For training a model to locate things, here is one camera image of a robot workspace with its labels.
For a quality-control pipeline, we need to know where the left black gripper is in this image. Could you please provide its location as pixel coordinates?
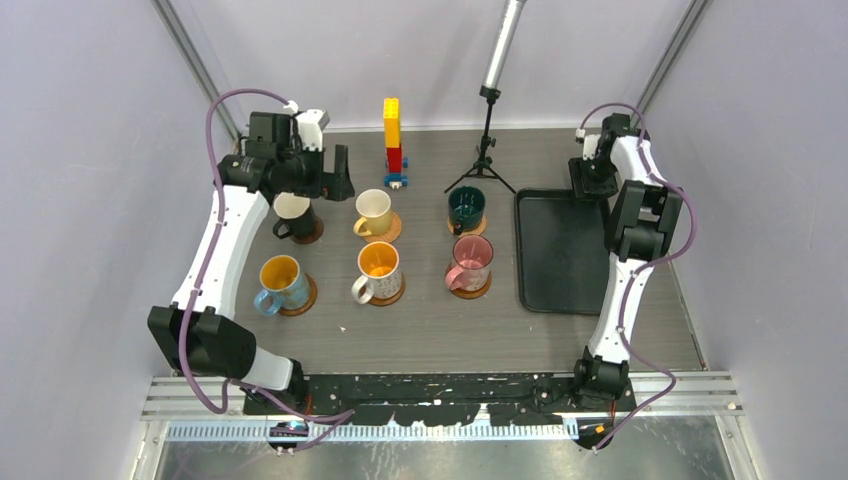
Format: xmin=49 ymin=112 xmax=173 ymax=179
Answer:
xmin=278 ymin=141 xmax=354 ymax=202

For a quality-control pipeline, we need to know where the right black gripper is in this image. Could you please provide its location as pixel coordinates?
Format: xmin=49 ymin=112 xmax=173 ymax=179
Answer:
xmin=569 ymin=153 xmax=620 ymax=205

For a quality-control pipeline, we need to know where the yellow mug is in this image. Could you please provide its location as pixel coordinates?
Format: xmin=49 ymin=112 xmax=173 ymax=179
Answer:
xmin=353 ymin=189 xmax=393 ymax=237

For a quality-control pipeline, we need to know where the dark walnut coaster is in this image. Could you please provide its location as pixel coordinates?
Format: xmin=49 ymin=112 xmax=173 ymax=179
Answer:
xmin=291 ymin=217 xmax=324 ymax=245

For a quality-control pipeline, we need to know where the black mug white inside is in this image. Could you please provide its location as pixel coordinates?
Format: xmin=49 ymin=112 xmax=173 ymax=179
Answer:
xmin=272 ymin=193 xmax=318 ymax=242

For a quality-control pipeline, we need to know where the woven orange coaster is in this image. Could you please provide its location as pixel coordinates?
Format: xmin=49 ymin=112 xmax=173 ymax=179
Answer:
xmin=446 ymin=216 xmax=487 ymax=238
xmin=363 ymin=212 xmax=402 ymax=243

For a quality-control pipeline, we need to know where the white floral mug orange inside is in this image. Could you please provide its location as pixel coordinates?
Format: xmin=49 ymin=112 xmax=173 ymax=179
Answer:
xmin=351 ymin=241 xmax=403 ymax=305

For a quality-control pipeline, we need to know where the black plastic tray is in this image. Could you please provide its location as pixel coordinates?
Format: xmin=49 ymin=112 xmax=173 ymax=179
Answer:
xmin=514 ymin=188 xmax=610 ymax=316

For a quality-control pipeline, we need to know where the blue mug orange inside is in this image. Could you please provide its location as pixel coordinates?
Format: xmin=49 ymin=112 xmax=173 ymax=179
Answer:
xmin=253 ymin=255 xmax=306 ymax=316

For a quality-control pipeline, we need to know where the brown ringed coaster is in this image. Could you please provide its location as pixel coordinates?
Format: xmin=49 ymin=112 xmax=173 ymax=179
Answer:
xmin=451 ymin=273 xmax=492 ymax=300
xmin=278 ymin=274 xmax=318 ymax=317
xmin=369 ymin=275 xmax=406 ymax=307

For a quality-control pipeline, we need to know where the brown ringed coaster front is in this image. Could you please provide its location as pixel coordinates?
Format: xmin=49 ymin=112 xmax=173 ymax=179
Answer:
xmin=369 ymin=275 xmax=406 ymax=307

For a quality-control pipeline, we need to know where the dark green mug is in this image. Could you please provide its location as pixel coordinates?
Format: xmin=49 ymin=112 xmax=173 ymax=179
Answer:
xmin=448 ymin=186 xmax=486 ymax=235

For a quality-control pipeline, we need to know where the pink mug maroon inside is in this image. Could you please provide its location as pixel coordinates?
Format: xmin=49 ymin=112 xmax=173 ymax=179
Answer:
xmin=444 ymin=235 xmax=494 ymax=294

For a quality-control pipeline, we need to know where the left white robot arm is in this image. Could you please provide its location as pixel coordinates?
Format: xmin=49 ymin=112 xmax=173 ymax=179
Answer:
xmin=147 ymin=106 xmax=355 ymax=414

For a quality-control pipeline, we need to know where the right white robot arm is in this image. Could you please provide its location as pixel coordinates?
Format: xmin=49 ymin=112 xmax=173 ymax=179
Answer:
xmin=569 ymin=113 xmax=683 ymax=411

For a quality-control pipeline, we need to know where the yellow red blue block tower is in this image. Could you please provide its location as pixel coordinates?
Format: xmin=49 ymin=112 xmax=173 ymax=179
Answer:
xmin=383 ymin=97 xmax=408 ymax=190

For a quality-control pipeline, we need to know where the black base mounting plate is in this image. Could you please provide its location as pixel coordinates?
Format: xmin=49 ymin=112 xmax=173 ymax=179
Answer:
xmin=270 ymin=373 xmax=636 ymax=427

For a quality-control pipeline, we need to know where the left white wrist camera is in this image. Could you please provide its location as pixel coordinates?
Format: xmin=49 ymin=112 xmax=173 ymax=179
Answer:
xmin=283 ymin=101 xmax=330 ymax=152

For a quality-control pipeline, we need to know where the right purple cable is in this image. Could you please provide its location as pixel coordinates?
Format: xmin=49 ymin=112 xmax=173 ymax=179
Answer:
xmin=578 ymin=102 xmax=700 ymax=453

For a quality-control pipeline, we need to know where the purple cable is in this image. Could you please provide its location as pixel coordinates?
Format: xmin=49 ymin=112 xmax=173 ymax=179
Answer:
xmin=177 ymin=87 xmax=356 ymax=453
xmin=578 ymin=102 xmax=700 ymax=453

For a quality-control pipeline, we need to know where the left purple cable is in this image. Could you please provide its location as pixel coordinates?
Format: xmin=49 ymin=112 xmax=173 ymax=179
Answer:
xmin=177 ymin=87 xmax=356 ymax=453

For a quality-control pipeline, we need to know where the aluminium front rail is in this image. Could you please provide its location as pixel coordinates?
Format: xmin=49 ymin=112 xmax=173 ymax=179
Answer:
xmin=140 ymin=376 xmax=745 ymax=444

